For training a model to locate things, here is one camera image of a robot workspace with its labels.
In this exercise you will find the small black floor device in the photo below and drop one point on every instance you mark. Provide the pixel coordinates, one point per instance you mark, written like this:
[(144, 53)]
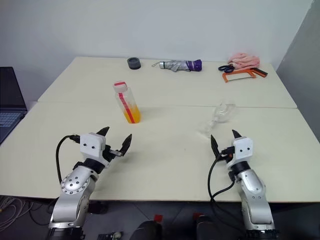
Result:
[(110, 235)]

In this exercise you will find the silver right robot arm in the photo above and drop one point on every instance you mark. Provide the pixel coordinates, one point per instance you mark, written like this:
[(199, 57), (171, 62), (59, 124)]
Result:
[(252, 190)]

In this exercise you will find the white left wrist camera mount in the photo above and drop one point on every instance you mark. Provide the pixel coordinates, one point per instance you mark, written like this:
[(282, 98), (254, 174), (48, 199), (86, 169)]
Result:
[(90, 146)]

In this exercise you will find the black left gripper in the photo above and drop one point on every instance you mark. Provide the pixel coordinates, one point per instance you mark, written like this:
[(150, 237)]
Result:
[(108, 153)]

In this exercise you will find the folded silver purple umbrella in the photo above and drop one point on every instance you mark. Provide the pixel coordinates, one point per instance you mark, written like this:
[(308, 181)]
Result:
[(180, 65)]

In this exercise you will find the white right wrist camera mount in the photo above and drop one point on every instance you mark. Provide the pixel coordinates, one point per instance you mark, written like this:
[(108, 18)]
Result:
[(242, 150)]

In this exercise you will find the clear wine glass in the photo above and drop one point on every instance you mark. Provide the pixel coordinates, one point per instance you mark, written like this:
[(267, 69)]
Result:
[(221, 113)]

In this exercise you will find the orange hacksaw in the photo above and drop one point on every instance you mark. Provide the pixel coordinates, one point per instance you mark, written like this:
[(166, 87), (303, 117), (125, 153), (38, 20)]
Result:
[(226, 78)]

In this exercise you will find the pink towel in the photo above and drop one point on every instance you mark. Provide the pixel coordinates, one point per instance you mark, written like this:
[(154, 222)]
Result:
[(245, 61)]

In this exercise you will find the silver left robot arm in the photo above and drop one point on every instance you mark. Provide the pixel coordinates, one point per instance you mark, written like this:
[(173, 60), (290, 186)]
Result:
[(75, 182)]

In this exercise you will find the dark laptop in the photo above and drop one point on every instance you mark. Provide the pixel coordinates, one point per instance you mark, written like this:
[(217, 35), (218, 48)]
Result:
[(10, 95)]

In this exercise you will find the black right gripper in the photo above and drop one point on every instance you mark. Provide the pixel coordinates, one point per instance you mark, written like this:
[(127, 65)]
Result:
[(228, 152)]

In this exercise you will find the dark rounded shape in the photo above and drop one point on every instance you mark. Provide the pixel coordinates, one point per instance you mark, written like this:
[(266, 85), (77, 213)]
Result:
[(208, 227), (148, 230)]

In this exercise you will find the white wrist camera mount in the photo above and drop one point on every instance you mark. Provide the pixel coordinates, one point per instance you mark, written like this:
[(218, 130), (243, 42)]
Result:
[(242, 150), (90, 146)]

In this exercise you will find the bottle of orange juice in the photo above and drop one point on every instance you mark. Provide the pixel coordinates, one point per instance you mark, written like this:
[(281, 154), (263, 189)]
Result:
[(130, 112)]

